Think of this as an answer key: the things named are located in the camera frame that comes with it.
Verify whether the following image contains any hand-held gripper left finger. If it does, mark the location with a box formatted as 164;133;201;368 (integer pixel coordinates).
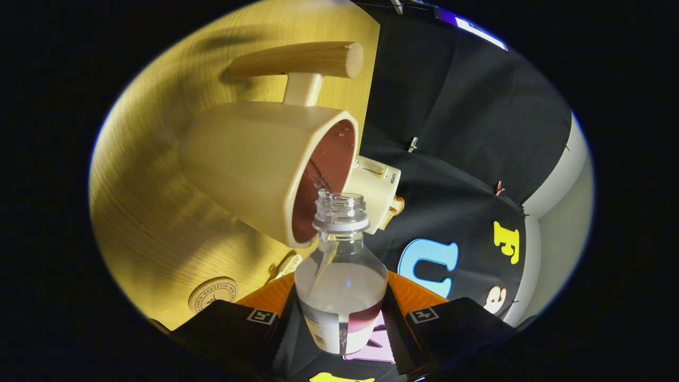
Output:
169;272;301;380

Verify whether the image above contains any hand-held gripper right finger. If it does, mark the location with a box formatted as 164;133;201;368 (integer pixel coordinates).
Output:
382;271;536;378

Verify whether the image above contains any round cork coaster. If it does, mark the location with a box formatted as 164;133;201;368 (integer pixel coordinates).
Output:
188;276;238;314

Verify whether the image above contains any clear juice bottle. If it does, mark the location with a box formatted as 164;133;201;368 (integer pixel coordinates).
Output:
294;191;389;355

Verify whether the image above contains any cream cup with wooden handle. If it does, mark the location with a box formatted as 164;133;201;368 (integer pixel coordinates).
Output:
178;41;364;249

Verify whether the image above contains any white divided dish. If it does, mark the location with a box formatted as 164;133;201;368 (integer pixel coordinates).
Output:
273;254;303;281

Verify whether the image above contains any wooden table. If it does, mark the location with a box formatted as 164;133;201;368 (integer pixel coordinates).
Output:
89;0;381;331

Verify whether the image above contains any toast slice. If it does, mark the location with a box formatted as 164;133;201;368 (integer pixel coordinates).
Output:
382;195;405;230

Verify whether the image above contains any white toaster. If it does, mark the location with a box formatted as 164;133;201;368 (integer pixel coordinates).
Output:
342;157;402;235

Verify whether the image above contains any black backdrop cloth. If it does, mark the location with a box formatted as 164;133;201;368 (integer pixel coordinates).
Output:
273;0;573;382

